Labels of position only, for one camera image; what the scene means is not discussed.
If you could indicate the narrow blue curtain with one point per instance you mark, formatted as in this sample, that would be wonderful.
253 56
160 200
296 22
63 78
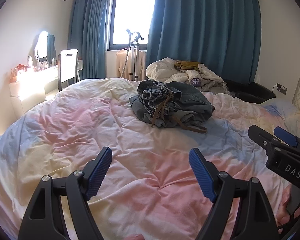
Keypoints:
90 35

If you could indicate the clear bottle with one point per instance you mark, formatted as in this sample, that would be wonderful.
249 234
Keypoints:
29 61

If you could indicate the white chair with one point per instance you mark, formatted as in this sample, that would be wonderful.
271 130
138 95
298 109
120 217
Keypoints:
68 65

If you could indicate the grey-blue denim jeans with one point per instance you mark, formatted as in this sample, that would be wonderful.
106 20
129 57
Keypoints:
190 97

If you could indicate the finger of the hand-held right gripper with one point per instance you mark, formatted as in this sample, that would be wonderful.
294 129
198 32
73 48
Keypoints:
261 136
286 136

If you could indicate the cream crumpled duvet pile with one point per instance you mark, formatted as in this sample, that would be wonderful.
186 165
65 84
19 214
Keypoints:
162 70

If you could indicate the white box by wall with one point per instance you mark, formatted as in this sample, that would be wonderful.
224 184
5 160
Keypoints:
80 65

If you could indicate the garment steamer stand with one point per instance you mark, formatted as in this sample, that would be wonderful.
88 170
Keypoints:
132 55

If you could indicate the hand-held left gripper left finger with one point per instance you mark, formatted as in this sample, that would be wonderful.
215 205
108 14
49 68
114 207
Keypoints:
100 172

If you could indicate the white vanity desk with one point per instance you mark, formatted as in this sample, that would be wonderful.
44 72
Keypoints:
37 82

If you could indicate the wall outlet with charger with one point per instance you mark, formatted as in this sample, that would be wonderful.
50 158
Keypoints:
281 88

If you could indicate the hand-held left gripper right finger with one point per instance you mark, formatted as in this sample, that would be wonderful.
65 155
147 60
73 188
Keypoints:
201 175

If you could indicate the beige hanging garment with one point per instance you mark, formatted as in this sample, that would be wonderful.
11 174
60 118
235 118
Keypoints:
120 65

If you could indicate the person's left hand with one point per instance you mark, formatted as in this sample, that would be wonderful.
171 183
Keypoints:
134 237

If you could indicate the person's right hand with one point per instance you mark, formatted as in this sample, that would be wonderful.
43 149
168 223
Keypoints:
283 210

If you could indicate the brown cloth belt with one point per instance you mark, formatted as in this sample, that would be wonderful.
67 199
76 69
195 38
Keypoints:
162 107

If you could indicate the wide blue curtain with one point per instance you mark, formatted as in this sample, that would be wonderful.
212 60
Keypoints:
205 27

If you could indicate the bright window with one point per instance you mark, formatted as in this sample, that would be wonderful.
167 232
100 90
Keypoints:
132 7

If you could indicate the orange desk ornaments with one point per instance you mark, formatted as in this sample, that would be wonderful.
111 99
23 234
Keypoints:
17 71

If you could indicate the mustard yellow cloth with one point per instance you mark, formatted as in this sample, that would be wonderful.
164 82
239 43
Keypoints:
187 65

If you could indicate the pastel quilted bed blanket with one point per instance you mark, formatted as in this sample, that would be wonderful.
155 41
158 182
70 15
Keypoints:
90 135

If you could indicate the wavy vanity mirror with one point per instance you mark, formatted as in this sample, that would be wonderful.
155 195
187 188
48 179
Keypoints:
42 45

